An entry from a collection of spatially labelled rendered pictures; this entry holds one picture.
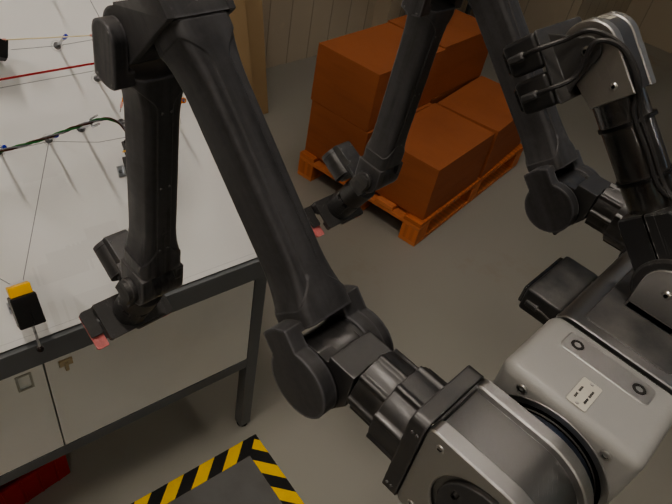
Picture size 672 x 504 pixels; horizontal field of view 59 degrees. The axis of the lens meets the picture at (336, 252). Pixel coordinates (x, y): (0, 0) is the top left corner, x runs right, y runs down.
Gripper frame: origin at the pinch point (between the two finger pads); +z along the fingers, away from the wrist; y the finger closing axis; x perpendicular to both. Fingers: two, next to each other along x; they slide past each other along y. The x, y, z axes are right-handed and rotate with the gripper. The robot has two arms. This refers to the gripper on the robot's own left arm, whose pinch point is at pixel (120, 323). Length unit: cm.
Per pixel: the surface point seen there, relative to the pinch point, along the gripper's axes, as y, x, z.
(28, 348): 10.8, -7.7, 25.4
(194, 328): -29, 3, 43
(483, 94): -269, -39, 91
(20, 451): 18, 8, 62
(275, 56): -245, -152, 198
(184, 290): -23.5, -3.8, 23.4
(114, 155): -19.9, -35.1, 10.2
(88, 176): -13.2, -33.1, 11.8
